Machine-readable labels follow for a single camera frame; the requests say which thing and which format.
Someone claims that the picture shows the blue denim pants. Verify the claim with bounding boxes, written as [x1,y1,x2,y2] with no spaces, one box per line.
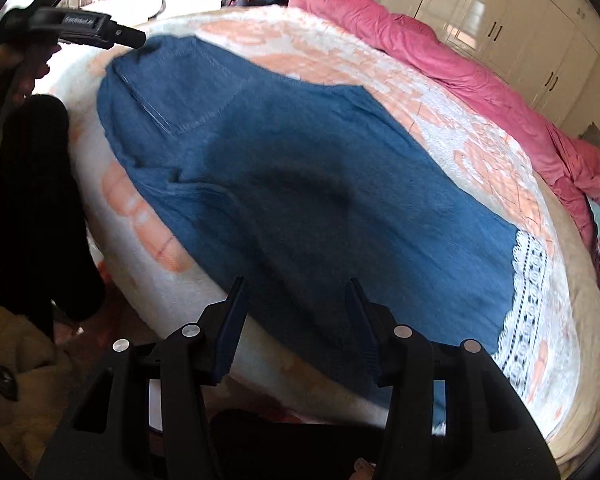
[96,35,523,411]

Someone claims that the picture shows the white and orange fluffy blanket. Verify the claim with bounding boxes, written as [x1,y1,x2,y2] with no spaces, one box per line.
[45,5,600,466]

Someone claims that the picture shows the dark cloth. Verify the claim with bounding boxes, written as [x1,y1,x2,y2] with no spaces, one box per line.
[0,94,107,323]

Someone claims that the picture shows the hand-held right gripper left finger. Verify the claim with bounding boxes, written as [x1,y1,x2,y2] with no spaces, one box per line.
[37,276,251,480]

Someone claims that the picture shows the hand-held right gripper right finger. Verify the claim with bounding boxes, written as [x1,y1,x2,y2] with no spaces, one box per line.
[344,277,561,480]

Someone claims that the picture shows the pink duvet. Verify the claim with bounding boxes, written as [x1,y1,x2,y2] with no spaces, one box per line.
[286,0,600,247]

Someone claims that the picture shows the white wardrobe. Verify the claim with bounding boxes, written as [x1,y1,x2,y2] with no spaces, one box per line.
[325,0,600,133]

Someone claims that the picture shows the person's left hand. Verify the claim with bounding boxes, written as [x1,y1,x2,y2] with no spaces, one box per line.
[10,44,62,107]

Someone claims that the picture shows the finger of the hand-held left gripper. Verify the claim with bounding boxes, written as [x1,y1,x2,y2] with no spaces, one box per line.
[112,24,147,50]

